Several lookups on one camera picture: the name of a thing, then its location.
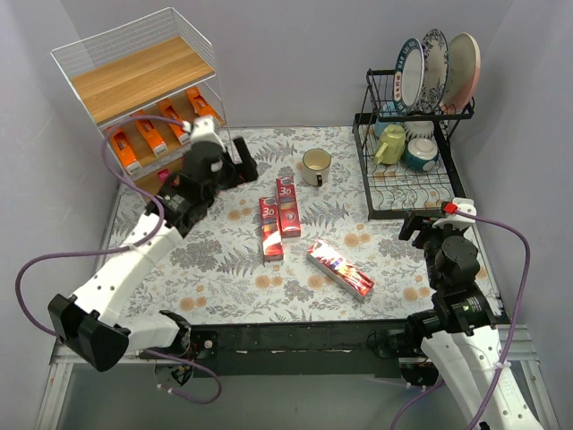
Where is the orange toothpaste box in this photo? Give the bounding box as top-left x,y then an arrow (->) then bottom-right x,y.
106,127 -> 141,175
158,99 -> 189,144
185,86 -> 221,125
132,111 -> 167,157

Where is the red 3D toothpaste box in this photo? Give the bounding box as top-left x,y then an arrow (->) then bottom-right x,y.
306,240 -> 374,303
259,197 -> 284,262
276,176 -> 302,238

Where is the orange toothpaste box top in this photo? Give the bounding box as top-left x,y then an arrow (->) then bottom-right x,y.
158,99 -> 189,144

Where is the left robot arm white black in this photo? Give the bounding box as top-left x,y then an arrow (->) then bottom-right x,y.
47,137 -> 259,372

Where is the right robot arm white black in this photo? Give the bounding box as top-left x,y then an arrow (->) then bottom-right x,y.
399,198 -> 541,429

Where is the teal white bowl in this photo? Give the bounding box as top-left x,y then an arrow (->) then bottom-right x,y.
402,138 -> 439,172

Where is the yellow green mug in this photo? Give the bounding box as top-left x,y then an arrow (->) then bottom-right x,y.
374,124 -> 406,165

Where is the floral table mat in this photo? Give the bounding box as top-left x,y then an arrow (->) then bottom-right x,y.
89,125 -> 502,327

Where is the white blue patterned bowl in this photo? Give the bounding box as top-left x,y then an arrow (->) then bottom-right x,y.
401,120 -> 434,141

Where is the light blue cup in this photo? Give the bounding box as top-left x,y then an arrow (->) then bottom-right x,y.
373,101 -> 398,138

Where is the white plate blue rim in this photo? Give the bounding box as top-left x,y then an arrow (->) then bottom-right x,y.
393,38 -> 424,116

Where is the cream pink plate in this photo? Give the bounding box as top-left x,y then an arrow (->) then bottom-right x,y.
440,32 -> 481,114

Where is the blue floral plate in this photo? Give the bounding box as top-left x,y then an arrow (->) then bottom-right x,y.
420,29 -> 449,114

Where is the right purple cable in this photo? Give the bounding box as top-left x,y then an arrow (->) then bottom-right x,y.
389,203 -> 532,430

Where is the purple cable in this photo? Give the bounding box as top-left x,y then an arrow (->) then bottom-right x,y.
15,115 -> 223,404
389,203 -> 532,430

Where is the black wire dish rack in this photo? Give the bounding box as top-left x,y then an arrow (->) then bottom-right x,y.
353,69 -> 475,219

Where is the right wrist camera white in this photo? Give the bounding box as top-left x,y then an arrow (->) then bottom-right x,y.
432,197 -> 476,230

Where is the cream mug black handle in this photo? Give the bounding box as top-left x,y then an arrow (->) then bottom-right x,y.
302,148 -> 332,187

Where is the aluminium frame rail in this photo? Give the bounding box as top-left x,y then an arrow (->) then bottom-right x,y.
35,324 -> 559,429

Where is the white wire wooden shelf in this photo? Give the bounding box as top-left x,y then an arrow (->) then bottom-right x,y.
51,7 -> 231,194

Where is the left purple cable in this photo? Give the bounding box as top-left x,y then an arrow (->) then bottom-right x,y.
15,115 -> 223,404

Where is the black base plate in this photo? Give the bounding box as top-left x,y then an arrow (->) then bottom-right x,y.
191,320 -> 429,378

